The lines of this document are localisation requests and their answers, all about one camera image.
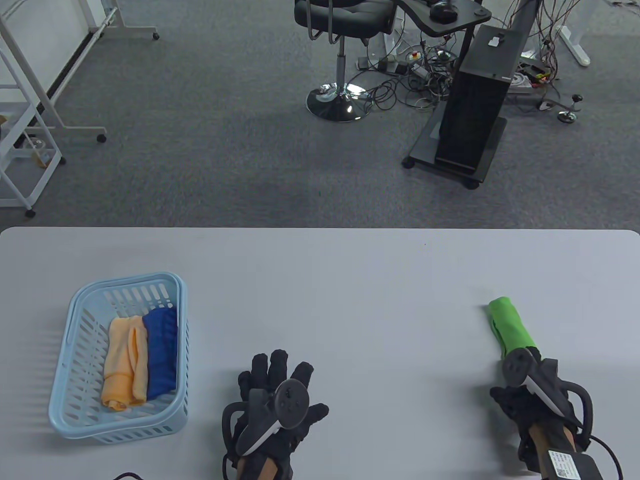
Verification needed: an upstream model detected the grey white left hand controller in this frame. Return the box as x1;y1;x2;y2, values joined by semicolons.
235;379;311;457

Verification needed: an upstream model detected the grey white right hand controller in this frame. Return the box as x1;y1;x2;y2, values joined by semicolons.
501;347;571;416

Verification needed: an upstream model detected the grey white hand controller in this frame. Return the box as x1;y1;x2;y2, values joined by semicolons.
235;379;311;457
501;347;571;416

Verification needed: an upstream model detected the white wheeled board stand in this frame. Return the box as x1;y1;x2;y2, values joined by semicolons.
87;0;161;42

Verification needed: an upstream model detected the black right glove cable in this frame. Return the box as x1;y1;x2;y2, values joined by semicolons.
589;434;625;480

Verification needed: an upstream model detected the blue towel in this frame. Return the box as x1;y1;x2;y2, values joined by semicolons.
142;306;179;401

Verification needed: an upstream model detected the orange towel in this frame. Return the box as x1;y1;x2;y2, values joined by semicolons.
101;315;149;412

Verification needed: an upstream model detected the person's left hand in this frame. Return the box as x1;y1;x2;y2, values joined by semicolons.
222;349;330;473

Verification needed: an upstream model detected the black side desk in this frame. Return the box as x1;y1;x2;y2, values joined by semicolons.
395;0;492;66

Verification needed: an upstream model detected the black computer tower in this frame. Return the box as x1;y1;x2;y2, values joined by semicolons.
434;25;532;176

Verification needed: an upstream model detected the person's right hand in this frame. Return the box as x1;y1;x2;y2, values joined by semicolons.
490;345;594;453

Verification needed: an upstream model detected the tangle of floor cables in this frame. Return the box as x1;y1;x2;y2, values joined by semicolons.
350;35;458;112

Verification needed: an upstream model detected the light blue plastic basket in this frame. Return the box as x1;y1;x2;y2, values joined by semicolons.
48;271;189;445

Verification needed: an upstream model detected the person's left forearm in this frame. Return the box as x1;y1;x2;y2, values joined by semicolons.
235;454;293;480

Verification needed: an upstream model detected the green towel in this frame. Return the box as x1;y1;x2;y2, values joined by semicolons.
487;296;538;361

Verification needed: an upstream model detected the white wheeled metal frame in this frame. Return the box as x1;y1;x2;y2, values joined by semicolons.
0;0;108;144

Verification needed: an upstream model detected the white shelf rack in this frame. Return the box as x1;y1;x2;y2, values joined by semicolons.
0;50;67;218

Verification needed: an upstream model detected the black wheeled cart base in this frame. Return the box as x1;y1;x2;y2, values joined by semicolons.
402;105;508;190

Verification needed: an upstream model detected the black office chair chrome base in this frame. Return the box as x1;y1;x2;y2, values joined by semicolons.
293;0;396;123

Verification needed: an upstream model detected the white desk leg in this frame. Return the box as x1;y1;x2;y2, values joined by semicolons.
556;25;591;67

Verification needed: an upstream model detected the black right wrist box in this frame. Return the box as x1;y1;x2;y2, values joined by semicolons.
540;449;605;480

